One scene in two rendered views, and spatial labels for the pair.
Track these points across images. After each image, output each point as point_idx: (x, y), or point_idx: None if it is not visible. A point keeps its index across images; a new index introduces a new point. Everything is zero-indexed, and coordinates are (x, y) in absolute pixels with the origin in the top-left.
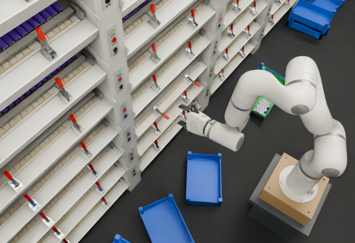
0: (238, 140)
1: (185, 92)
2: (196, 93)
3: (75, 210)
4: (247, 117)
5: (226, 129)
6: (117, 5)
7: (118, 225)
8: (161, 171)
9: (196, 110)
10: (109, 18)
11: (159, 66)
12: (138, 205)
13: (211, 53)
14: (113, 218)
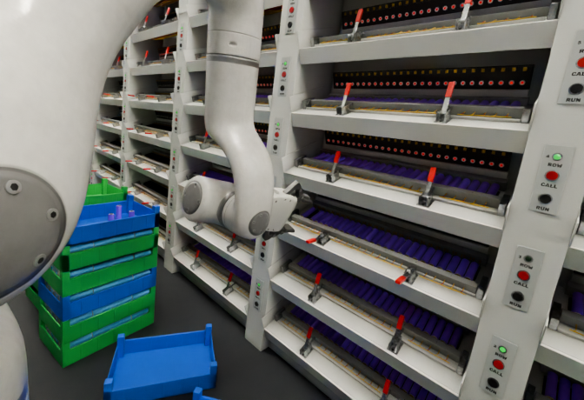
0: (194, 179)
1: (401, 318)
2: (428, 373)
3: (216, 236)
4: (207, 95)
5: (230, 183)
6: None
7: (201, 321)
8: (270, 382)
9: (288, 187)
10: None
11: (368, 170)
12: (221, 343)
13: (499, 281)
14: (212, 317)
